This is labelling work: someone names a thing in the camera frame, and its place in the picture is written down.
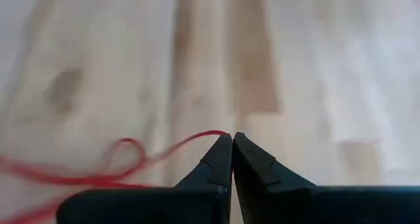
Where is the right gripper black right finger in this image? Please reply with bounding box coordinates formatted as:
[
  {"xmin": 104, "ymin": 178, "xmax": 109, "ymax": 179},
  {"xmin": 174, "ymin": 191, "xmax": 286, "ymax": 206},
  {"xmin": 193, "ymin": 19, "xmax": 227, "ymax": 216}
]
[{"xmin": 232, "ymin": 131, "xmax": 420, "ymax": 224}]

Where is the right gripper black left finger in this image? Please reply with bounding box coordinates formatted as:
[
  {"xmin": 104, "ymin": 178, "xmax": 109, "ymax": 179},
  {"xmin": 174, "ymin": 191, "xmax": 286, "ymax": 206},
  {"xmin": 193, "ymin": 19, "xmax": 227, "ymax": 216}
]
[{"xmin": 56, "ymin": 133, "xmax": 234, "ymax": 224}]

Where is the red rubber band pile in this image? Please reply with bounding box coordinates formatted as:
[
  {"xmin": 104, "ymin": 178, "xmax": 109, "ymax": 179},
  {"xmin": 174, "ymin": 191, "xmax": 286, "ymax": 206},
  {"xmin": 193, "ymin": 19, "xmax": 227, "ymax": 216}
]
[{"xmin": 0, "ymin": 130, "xmax": 230, "ymax": 224}]

